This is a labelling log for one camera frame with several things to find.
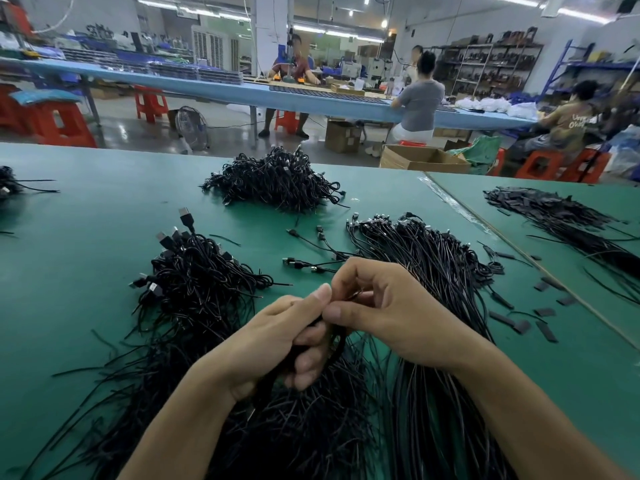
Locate single black cable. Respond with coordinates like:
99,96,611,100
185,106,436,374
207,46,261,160
285,319,351,391

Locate person's right hand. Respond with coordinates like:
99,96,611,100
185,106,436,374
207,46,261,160
322,257,491,371

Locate long blue workbench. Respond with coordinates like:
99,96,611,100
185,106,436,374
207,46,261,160
0,57,536,133

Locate small cardboard box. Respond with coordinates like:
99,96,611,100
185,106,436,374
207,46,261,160
325,119,365,154

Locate pile of black cables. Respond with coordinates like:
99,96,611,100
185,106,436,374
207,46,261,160
20,227,386,480

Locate blue metal rack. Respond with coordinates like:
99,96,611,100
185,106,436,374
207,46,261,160
545,39,640,96

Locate red plastic stool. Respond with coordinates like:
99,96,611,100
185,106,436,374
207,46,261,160
515,147,611,184
276,109,301,134
0,83,26,134
134,87,170,124

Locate person's right forearm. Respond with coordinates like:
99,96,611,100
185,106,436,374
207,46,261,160
462,345,631,480

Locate pile of white bags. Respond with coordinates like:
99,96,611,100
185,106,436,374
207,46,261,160
455,95,541,121

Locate spread of straight black cables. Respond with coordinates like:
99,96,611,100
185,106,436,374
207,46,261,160
484,187,640,281

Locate grey floor fan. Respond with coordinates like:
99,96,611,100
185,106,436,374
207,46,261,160
168,105,211,153

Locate white pillar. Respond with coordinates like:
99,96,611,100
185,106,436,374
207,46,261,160
255,0,291,76

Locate green bag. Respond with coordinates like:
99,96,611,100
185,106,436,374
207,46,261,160
455,135,504,174

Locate metal storage shelf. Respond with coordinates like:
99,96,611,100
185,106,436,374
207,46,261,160
430,35,546,96

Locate bundle of long black cables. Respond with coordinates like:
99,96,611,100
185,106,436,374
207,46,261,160
283,213,519,480

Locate heap of black cables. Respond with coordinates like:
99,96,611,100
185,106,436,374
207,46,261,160
0,165,59,194
200,147,346,215

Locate open cardboard box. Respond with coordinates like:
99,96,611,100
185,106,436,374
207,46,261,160
380,145,471,174

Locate person's left hand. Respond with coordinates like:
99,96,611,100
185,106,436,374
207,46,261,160
195,283,333,401

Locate red stool with blue seat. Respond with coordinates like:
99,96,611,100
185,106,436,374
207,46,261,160
10,89,98,148

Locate small cluster of knotted cables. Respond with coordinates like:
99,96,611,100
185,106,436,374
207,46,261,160
130,207,276,331

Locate scattered dark tie pieces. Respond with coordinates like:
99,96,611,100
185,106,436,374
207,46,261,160
478,239,576,343

